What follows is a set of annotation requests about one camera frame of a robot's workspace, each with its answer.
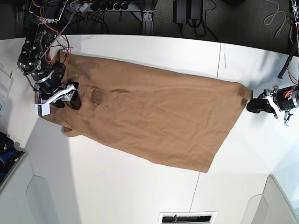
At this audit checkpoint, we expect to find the tan brown t-shirt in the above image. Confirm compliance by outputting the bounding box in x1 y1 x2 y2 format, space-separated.
44 55 253 173

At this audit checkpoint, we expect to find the black power adapter brick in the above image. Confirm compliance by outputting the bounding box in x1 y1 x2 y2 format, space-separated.
173 0 187 24

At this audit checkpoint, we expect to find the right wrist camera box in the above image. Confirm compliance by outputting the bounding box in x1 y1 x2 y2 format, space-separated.
34 104 50 116

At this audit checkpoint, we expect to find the grey left table panel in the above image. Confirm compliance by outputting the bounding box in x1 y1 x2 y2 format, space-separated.
0 153 81 224

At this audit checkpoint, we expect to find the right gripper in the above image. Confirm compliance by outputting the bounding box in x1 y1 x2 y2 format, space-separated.
35 72 81 110

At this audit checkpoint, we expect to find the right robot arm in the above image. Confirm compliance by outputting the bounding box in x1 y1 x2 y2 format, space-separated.
17 0 81 116

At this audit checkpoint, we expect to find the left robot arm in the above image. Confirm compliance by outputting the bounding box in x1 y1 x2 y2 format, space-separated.
246 0 299 126

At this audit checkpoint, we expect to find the aluminium frame post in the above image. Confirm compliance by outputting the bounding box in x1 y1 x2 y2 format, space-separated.
142 10 154 35

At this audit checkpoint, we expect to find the blue items bin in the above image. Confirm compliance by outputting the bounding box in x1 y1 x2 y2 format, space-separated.
0 132 24 183

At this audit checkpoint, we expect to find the clear plastic storage box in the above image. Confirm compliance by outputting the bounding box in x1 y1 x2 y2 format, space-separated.
0 64 14 117

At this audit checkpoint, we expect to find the white table vent grille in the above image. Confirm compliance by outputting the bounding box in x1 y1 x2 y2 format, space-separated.
158 211 218 224

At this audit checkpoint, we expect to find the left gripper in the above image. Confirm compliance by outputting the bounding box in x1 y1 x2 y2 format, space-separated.
246 85 299 126

